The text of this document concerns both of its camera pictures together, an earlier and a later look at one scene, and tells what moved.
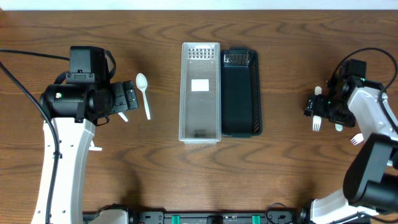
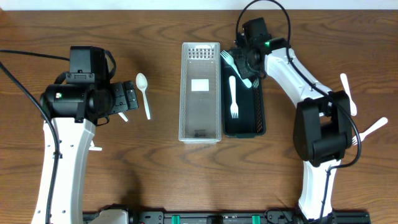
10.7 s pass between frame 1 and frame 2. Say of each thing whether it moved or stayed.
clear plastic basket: stayed
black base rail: stayed
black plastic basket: stayed
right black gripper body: moved
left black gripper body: stayed
